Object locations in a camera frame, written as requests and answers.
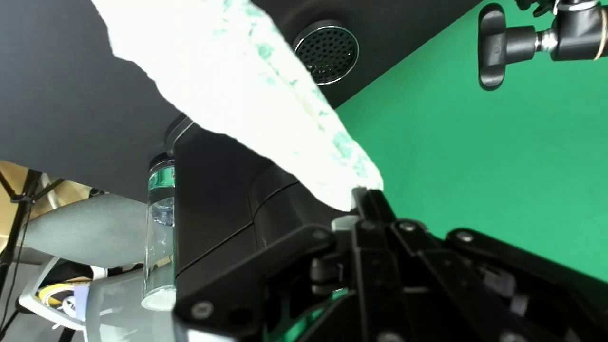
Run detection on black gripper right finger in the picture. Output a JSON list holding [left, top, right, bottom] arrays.
[[391, 221, 608, 342]]

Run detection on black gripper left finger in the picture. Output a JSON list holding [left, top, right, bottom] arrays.
[[174, 190, 406, 342]]

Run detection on white green-patterned cloth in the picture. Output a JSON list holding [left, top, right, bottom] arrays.
[[91, 0, 383, 211]]

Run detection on black coffee machine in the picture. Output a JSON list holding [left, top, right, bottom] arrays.
[[165, 116, 347, 301]]

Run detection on green backdrop curtain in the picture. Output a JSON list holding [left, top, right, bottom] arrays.
[[338, 12, 608, 280]]

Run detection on clear water tank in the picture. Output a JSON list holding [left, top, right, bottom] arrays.
[[140, 154, 176, 312]]

